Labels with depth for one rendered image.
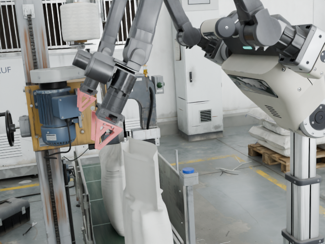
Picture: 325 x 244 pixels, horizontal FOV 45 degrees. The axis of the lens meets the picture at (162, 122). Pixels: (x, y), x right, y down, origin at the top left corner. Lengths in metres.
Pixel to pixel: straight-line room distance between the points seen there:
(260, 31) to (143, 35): 0.31
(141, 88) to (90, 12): 0.47
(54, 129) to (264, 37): 1.02
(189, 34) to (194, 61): 4.06
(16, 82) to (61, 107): 3.03
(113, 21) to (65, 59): 3.08
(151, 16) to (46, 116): 0.89
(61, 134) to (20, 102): 2.96
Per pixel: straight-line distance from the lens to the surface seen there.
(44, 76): 1.73
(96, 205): 2.92
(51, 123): 1.78
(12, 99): 4.72
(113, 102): 1.00
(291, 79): 1.34
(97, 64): 0.99
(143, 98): 2.00
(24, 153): 4.83
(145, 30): 1.00
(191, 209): 2.11
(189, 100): 5.73
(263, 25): 1.10
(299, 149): 1.61
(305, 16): 7.27
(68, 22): 1.76
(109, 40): 1.59
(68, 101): 1.70
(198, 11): 5.74
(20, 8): 2.00
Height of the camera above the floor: 1.52
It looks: 12 degrees down
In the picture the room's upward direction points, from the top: 4 degrees counter-clockwise
